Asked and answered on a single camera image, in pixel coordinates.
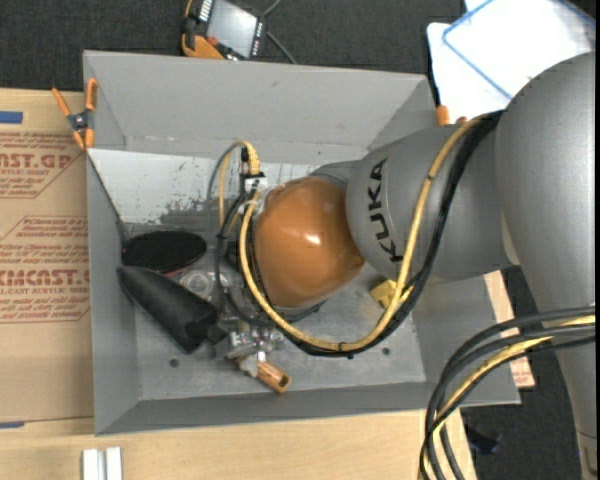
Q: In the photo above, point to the orange cylinder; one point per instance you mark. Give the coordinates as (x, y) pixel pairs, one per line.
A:
(272, 375)

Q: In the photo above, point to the clear glass thing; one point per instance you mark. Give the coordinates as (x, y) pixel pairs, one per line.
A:
(198, 284)

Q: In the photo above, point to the black cone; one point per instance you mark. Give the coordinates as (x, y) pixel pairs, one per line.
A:
(170, 303)

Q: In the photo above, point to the black oval disc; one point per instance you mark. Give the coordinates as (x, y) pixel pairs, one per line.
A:
(164, 251)

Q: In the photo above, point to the brown cardboard board, red print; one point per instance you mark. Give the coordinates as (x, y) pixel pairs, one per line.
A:
(40, 358)

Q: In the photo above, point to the grey metal bin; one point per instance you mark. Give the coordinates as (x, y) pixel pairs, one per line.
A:
(290, 98)

